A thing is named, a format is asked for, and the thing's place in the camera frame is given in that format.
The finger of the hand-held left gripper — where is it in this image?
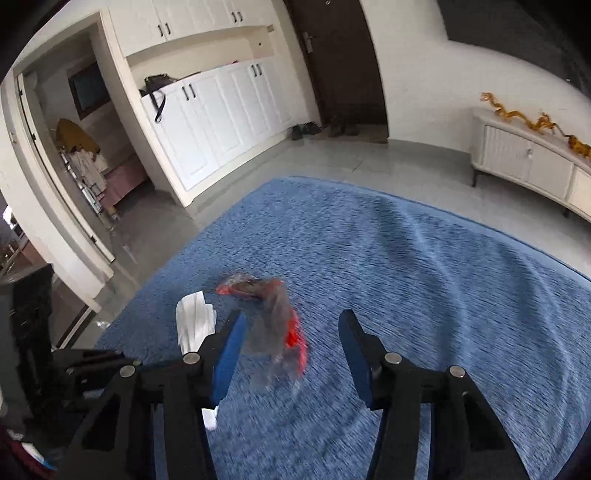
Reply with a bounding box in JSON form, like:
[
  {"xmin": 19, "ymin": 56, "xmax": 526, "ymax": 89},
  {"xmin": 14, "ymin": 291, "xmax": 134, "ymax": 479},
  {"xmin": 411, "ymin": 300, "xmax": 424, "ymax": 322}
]
[{"xmin": 53, "ymin": 349, "xmax": 141, "ymax": 407}]

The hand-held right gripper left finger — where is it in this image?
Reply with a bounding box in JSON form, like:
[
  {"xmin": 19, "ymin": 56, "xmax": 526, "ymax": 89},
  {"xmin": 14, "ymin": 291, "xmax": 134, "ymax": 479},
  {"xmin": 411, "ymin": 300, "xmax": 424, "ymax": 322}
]
[{"xmin": 55, "ymin": 308, "xmax": 247, "ymax": 480}]

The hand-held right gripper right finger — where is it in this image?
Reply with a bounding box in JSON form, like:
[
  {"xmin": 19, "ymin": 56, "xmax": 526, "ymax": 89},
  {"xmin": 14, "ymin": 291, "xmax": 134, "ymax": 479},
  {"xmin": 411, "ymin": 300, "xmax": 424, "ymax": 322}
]
[{"xmin": 338, "ymin": 309, "xmax": 529, "ymax": 480}]

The small white paper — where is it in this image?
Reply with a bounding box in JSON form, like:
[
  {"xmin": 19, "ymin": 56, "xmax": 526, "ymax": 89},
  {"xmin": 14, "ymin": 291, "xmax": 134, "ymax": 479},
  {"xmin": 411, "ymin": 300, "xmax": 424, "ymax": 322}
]
[{"xmin": 175, "ymin": 291, "xmax": 219, "ymax": 432}]

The red clear plastic wrapper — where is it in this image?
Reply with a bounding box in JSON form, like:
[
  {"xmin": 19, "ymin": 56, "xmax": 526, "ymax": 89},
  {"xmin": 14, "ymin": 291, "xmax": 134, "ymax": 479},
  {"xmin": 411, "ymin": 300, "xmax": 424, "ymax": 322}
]
[{"xmin": 216, "ymin": 273, "xmax": 309, "ymax": 386}]

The person's dark red clothing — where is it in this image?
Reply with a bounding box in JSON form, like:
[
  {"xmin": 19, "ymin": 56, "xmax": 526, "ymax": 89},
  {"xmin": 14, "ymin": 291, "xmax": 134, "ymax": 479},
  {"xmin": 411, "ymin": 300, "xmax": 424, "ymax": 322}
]
[{"xmin": 0, "ymin": 427, "xmax": 47, "ymax": 480}]

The blue fuzzy blanket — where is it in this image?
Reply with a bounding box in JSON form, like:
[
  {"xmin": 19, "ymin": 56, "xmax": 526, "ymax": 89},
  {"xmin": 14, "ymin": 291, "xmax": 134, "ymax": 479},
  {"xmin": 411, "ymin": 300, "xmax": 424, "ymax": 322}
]
[{"xmin": 92, "ymin": 175, "xmax": 591, "ymax": 480}]

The white garment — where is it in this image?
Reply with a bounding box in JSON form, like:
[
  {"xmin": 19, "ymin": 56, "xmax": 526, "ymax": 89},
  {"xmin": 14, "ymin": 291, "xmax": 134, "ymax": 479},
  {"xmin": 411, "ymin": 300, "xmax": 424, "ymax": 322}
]
[{"xmin": 69, "ymin": 148, "xmax": 108, "ymax": 192}]

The pink bed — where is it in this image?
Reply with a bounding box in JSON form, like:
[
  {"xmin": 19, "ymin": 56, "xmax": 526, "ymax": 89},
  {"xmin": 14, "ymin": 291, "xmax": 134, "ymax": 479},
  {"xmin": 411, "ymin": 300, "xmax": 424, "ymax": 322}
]
[{"xmin": 104, "ymin": 154, "xmax": 151, "ymax": 208}]

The yellow garment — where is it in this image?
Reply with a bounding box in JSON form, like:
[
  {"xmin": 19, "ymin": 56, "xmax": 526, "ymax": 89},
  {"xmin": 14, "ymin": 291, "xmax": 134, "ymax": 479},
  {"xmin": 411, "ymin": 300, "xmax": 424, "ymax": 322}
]
[{"xmin": 56, "ymin": 119, "xmax": 100, "ymax": 153}]

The white built-in cabinet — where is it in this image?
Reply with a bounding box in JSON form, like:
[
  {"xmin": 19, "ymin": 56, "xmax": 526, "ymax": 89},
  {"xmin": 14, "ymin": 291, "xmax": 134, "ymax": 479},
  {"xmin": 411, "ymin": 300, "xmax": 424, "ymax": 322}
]
[{"xmin": 99, "ymin": 0, "xmax": 319, "ymax": 208}]

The white media console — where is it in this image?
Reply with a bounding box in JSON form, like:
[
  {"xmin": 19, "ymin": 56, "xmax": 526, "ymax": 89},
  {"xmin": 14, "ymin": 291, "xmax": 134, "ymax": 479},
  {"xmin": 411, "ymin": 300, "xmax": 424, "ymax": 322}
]
[{"xmin": 470, "ymin": 107, "xmax": 591, "ymax": 222}]

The black handbag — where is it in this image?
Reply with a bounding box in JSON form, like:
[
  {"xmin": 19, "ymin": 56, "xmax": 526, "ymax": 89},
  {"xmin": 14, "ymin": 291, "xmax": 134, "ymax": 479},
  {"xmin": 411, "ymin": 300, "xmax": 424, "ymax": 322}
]
[{"xmin": 139, "ymin": 74, "xmax": 178, "ymax": 123}]

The golden dragon figurine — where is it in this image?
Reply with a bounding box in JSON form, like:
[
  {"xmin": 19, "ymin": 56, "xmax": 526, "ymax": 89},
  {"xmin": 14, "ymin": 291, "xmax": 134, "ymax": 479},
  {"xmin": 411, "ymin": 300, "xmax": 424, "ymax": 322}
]
[{"xmin": 480, "ymin": 91, "xmax": 563, "ymax": 136}]

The dark brown door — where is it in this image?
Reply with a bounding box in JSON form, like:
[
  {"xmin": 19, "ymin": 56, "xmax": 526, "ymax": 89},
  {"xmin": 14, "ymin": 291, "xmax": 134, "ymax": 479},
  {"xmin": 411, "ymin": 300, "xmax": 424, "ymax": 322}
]
[{"xmin": 284, "ymin": 0, "xmax": 389, "ymax": 127}]

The golden tiger figurine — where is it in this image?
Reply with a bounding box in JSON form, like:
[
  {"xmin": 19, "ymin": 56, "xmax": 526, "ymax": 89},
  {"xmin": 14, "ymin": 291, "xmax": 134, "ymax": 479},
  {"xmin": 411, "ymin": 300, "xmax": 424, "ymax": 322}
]
[{"xmin": 566, "ymin": 135, "xmax": 591, "ymax": 160}]

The dark framed wall screen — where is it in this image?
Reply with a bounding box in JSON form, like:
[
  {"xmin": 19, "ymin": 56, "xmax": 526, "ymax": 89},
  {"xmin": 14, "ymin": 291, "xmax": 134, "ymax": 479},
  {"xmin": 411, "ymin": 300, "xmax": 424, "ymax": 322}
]
[{"xmin": 68, "ymin": 62, "xmax": 112, "ymax": 121}]

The black wall television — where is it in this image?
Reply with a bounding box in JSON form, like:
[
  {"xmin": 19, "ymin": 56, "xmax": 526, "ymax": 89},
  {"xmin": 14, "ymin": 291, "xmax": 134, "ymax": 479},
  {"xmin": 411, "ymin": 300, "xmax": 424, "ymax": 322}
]
[{"xmin": 436, "ymin": 0, "xmax": 591, "ymax": 88}]

